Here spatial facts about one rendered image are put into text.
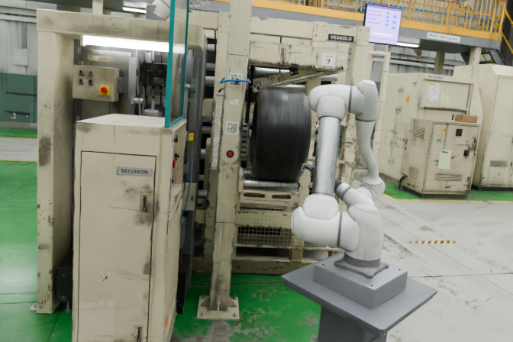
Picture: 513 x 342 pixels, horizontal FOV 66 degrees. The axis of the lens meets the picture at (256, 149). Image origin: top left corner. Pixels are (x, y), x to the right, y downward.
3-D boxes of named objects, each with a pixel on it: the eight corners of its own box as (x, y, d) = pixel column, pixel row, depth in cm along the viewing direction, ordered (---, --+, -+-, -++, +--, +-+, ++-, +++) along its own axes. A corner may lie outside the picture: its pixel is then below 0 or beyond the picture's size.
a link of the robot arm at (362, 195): (339, 205, 213) (353, 195, 222) (362, 222, 205) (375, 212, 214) (345, 190, 207) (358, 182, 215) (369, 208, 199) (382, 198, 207)
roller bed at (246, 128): (219, 166, 281) (221, 124, 277) (219, 162, 295) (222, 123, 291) (246, 168, 283) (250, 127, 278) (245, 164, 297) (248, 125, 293)
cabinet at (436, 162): (421, 198, 619) (433, 120, 601) (400, 189, 674) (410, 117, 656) (469, 199, 641) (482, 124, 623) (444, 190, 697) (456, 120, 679)
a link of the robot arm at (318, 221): (338, 247, 164) (286, 240, 169) (338, 249, 179) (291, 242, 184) (354, 79, 183) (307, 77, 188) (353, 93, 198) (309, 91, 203)
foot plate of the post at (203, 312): (196, 319, 248) (197, 313, 247) (199, 297, 274) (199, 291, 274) (239, 320, 250) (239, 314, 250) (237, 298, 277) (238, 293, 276)
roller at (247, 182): (242, 177, 240) (241, 184, 241) (243, 180, 235) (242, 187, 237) (298, 181, 243) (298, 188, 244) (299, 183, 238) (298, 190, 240)
